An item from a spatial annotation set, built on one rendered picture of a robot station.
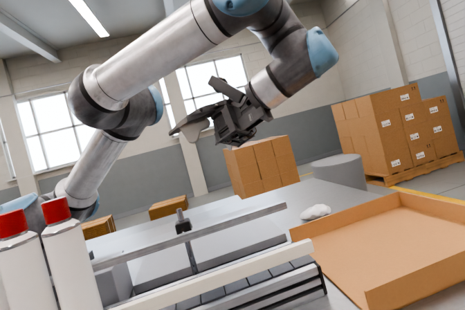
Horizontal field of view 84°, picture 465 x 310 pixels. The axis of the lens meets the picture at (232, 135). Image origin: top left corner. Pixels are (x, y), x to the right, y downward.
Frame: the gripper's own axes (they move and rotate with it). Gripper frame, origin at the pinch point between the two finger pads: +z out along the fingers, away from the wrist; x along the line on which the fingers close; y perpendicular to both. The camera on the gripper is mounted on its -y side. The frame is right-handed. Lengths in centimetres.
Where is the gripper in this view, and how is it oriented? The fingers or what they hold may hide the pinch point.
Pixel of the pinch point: (192, 138)
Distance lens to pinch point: 62.5
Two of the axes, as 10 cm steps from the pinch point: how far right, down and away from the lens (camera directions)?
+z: -7.2, 5.2, 4.7
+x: 6.2, 1.7, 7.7
